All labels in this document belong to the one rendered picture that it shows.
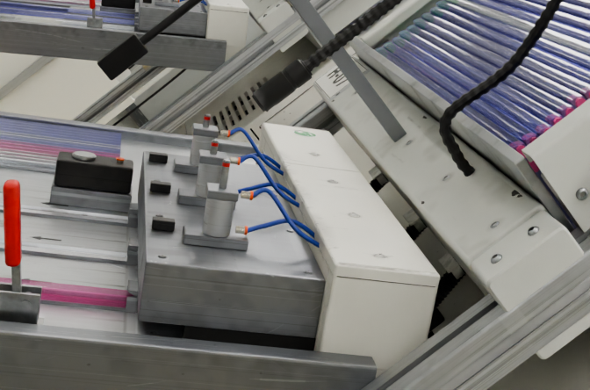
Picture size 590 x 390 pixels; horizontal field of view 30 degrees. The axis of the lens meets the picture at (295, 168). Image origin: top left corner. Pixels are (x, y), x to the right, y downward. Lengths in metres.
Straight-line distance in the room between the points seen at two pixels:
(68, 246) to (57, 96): 4.55
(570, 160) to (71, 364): 0.37
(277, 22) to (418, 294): 1.39
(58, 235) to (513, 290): 0.44
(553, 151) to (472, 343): 0.14
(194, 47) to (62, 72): 3.34
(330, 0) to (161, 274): 1.42
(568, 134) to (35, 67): 4.80
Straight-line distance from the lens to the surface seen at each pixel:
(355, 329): 0.82
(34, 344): 0.79
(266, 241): 0.89
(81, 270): 0.95
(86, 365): 0.79
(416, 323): 0.83
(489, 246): 0.80
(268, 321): 0.83
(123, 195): 1.12
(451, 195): 0.90
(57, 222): 1.07
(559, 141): 0.78
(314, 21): 1.05
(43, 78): 5.52
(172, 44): 2.19
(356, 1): 2.21
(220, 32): 2.21
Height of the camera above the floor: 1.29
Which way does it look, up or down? 3 degrees down
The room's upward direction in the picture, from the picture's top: 53 degrees clockwise
